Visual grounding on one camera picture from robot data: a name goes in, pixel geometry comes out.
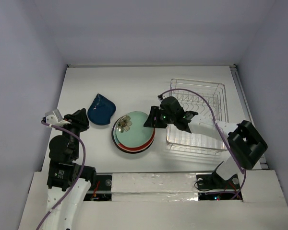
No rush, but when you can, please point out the silver foil covered bar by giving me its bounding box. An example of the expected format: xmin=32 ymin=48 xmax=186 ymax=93
xmin=111 ymin=172 xmax=199 ymax=202

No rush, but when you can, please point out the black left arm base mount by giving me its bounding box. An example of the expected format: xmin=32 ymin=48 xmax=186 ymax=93
xmin=84 ymin=174 xmax=112 ymax=202

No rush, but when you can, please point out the green plate with white rim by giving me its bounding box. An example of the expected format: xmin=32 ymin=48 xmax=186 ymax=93
xmin=113 ymin=111 xmax=155 ymax=149

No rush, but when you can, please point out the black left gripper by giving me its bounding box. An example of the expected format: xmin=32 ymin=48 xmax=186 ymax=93
xmin=58 ymin=107 xmax=90 ymax=158

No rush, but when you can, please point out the red and teal glazed plate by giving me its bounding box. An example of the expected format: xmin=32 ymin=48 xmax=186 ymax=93
xmin=112 ymin=129 xmax=156 ymax=152

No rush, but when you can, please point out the dark blue teardrop plate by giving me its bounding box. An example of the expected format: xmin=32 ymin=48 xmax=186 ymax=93
xmin=87 ymin=93 xmax=116 ymax=126

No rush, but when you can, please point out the dark teal floral plate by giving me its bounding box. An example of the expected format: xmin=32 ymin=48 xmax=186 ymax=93
xmin=110 ymin=134 xmax=154 ymax=154

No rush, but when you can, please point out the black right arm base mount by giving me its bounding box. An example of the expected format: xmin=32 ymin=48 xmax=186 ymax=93
xmin=194 ymin=174 xmax=228 ymax=192

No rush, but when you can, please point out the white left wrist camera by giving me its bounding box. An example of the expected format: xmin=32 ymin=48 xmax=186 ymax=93
xmin=42 ymin=109 xmax=70 ymax=127

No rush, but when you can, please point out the chrome wire dish rack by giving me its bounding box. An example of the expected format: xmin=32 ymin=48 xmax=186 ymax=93
xmin=165 ymin=78 xmax=229 ymax=155

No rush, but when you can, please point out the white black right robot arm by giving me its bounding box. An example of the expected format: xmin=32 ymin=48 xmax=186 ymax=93
xmin=144 ymin=96 xmax=268 ymax=191

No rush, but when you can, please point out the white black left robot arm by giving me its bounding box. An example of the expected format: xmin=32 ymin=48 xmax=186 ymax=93
xmin=37 ymin=108 xmax=96 ymax=230

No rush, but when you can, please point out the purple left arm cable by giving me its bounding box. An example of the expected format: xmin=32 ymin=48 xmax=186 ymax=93
xmin=36 ymin=121 xmax=87 ymax=230

